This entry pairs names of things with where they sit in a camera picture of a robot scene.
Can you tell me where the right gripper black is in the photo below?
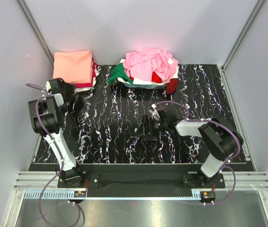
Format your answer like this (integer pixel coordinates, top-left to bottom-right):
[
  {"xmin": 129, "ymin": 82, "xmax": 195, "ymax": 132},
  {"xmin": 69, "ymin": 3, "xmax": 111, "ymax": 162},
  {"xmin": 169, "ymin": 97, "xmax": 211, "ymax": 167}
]
[{"xmin": 134, "ymin": 114, "xmax": 168, "ymax": 141}]

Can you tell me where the salmon orange t shirt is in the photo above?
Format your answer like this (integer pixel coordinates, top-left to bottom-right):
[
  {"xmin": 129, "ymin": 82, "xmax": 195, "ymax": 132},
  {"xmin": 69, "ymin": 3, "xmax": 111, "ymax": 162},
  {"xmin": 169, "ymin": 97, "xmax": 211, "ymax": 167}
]
[{"xmin": 53, "ymin": 50, "xmax": 92, "ymax": 84}]

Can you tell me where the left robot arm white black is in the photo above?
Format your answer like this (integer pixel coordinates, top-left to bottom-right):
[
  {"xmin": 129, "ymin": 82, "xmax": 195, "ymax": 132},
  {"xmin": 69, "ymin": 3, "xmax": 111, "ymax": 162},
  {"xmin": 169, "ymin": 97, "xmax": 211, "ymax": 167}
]
[{"xmin": 26, "ymin": 78, "xmax": 85, "ymax": 187}]

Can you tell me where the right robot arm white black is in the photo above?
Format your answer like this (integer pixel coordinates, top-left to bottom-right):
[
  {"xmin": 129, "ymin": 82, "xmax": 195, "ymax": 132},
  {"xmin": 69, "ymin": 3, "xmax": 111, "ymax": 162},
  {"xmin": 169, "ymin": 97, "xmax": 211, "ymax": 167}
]
[{"xmin": 134, "ymin": 109, "xmax": 243, "ymax": 189}]

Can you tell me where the folded white t shirt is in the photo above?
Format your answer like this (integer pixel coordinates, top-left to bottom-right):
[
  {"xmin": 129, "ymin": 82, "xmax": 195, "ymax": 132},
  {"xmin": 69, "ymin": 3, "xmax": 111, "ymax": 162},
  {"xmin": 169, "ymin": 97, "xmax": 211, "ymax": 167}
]
[{"xmin": 74, "ymin": 69, "xmax": 99, "ymax": 93}]

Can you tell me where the folded red t shirt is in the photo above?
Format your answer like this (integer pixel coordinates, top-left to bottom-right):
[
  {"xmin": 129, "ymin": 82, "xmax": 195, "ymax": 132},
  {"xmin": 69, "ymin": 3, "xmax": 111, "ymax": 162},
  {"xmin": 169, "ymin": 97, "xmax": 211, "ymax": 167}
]
[{"xmin": 92, "ymin": 62, "xmax": 98, "ymax": 70}]

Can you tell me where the laundry basket grey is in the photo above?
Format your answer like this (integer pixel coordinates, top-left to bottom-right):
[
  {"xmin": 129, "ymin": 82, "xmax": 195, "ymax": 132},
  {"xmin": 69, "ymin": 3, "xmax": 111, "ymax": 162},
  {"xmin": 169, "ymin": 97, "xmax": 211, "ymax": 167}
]
[{"xmin": 117, "ymin": 78, "xmax": 167, "ymax": 89}]

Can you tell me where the green t shirt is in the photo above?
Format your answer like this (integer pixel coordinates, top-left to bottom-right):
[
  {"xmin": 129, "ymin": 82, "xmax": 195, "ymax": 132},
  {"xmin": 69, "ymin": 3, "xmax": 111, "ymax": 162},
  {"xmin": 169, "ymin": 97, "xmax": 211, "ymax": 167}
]
[{"xmin": 107, "ymin": 63, "xmax": 133, "ymax": 85}]

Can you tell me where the light pink t shirt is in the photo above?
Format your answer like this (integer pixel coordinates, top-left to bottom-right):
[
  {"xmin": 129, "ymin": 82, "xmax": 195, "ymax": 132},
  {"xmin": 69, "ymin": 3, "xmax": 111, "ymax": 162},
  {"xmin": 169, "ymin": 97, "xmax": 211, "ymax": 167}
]
[{"xmin": 123, "ymin": 48, "xmax": 179, "ymax": 83}]

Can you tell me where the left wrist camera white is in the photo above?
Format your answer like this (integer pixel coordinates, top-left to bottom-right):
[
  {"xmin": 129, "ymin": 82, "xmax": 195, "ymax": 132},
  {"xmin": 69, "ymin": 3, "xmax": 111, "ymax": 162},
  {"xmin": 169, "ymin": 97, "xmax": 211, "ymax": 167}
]
[{"xmin": 45, "ymin": 81, "xmax": 51, "ymax": 93}]

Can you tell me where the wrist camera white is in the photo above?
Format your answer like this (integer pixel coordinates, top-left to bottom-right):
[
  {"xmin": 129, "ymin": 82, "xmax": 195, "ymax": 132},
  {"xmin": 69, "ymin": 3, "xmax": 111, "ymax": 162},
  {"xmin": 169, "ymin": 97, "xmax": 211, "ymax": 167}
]
[
  {"xmin": 149, "ymin": 104, "xmax": 161, "ymax": 121},
  {"xmin": 45, "ymin": 81, "xmax": 51, "ymax": 93}
]

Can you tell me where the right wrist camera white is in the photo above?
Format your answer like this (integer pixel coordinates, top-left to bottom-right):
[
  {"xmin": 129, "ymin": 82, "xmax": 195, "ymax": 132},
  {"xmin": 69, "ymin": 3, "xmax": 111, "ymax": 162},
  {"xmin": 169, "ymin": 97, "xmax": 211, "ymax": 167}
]
[{"xmin": 149, "ymin": 104, "xmax": 161, "ymax": 121}]

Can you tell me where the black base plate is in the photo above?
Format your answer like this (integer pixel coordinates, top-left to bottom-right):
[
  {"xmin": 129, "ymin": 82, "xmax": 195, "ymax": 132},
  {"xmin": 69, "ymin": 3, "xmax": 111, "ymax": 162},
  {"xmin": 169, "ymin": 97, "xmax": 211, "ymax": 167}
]
[{"xmin": 51, "ymin": 163, "xmax": 225, "ymax": 191}]

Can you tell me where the left aluminium frame post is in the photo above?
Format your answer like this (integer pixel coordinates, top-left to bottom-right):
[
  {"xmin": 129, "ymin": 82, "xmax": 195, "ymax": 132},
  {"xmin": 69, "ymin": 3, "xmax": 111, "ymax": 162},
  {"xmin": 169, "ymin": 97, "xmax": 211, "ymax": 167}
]
[{"xmin": 16, "ymin": 0, "xmax": 54, "ymax": 67}]

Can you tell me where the aluminium frame post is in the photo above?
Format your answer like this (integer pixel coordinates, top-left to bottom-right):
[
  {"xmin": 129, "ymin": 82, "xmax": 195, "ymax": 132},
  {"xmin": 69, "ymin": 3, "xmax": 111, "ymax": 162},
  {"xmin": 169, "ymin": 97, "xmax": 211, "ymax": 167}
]
[
  {"xmin": 222, "ymin": 0, "xmax": 266, "ymax": 71},
  {"xmin": 16, "ymin": 0, "xmax": 54, "ymax": 67}
]

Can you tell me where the grey slotted cable duct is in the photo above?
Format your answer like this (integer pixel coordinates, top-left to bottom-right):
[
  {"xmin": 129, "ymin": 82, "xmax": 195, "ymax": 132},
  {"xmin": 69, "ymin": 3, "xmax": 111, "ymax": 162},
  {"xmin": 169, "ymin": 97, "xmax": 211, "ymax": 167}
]
[{"xmin": 24, "ymin": 189, "xmax": 201, "ymax": 201}]

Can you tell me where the right aluminium frame post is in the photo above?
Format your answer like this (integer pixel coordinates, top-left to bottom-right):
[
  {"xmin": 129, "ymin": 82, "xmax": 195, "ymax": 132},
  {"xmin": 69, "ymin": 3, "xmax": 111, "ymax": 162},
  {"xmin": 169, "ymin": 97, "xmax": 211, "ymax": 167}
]
[{"xmin": 222, "ymin": 0, "xmax": 266, "ymax": 71}]

